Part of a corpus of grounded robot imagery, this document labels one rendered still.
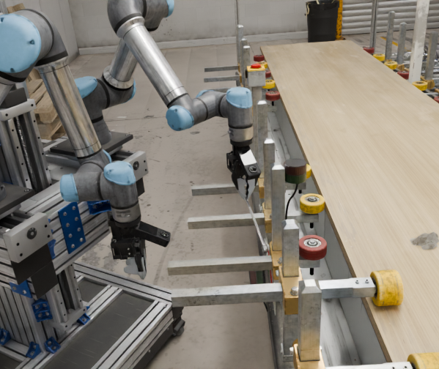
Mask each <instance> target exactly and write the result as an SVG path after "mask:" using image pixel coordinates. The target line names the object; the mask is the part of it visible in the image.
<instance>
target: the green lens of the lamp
mask: <svg viewBox="0 0 439 369"><path fill-rule="evenodd" d="M305 181H306V173H305V174H303V175H301V176H290V175H287V174H285V182H288V183H291V184H300V183H303V182H305Z"/></svg>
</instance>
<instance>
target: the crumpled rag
mask: <svg viewBox="0 0 439 369"><path fill-rule="evenodd" d="M438 237H439V236H438V235H437V234H436V233H435V232H432V233H430V234H427V233H423V234H421V236H418V237H417V238H412V239H410V241H411V244H413V245H418V246H419V245H420V246H421V248H422V249H423V250H428V249H434V247H438V246H437V243H438V242H439V239H438Z"/></svg>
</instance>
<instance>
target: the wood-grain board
mask: <svg viewBox="0 0 439 369"><path fill-rule="evenodd" d="M260 50H261V53H262V55H264V56H265V62H267V63H268V70H270V71H271V78H272V79H273V81H275V87H276V90H277V92H280V100H281V102H282V105H283V106H284V110H285V112H286V114H287V117H288V119H289V123H290V124H291V126H292V129H293V132H294V134H295V137H296V139H297V141H298V144H299V146H300V149H301V151H302V153H303V156H304V159H305V161H306V164H308V165H310V166H311V176H312V179H313V180H314V183H315V186H316V188H317V191H318V193H319V195H321V196H322V197H323V198H324V199H325V211H326V213H327V215H328V218H329V220H330V222H331V225H332V227H333V230H334V233H335V235H336V238H337V239H338V242H339V245H340V247H341V249H342V252H343V254H344V257H345V259H346V262H347V265H348V267H349V269H350V272H351V274H352V276H353V278H358V277H370V274H371V272H372V271H379V270H392V269H395V270H396V271H398V273H399V274H400V276H401V278H402V283H403V287H404V299H403V302H402V304H401V305H389V306H376V305H375V304H374V303H373V301H372V298H371V297H361V299H362V301H363V303H364V306H365V308H366V311H367V313H368V316H369V319H370V321H371V323H372V326H373V328H374V330H375V333H376V336H377V339H378V340H379V343H380V346H381V348H382V350H383V353H384V355H385V358H386V360H387V362H407V358H408V356H409V355H410V354H415V353H430V352H439V242H438V243H437V246H438V247H434V249H428V250H423V249H422V248H421V246H420V245H419V246H418V245H413V244H411V241H410V239H412V238H417V237H418V236H421V234H423V233H427V234H430V233H432V232H435V233H436V234H437V235H438V236H439V103H437V102H436V101H434V100H433V99H432V98H431V97H429V96H427V95H426V94H425V93H423V92H422V91H421V90H419V89H418V88H416V87H415V86H414V85H413V84H411V83H409V82H408V81H406V80H405V79H404V78H403V77H401V76H400V75H398V74H397V73H395V72H394V71H393V70H391V69H390V68H389V67H387V66H385V65H384V64H383V63H382V62H380V61H379V60H377V59H376V58H375V57H373V56H372V55H370V54H369V53H367V52H366V51H365V50H364V49H362V48H361V47H359V46H358V45H356V44H355V43H354V42H352V41H351V40H338V41H327V42H308V43H297V44H286V45H266V46H260ZM438 239H439V237H438Z"/></svg>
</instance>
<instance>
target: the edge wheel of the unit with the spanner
mask: <svg viewBox="0 0 439 369"><path fill-rule="evenodd" d="M326 253H327V242H326V241H325V240H324V239H323V238H322V237H320V236H315V235H308V236H304V237H302V238H300V239H299V255H300V256H301V257H302V258H304V259H307V260H311V261H316V260H320V259H322V258H324V257H325V256H326ZM309 274H310V275H313V274H314V268H310V273H309Z"/></svg>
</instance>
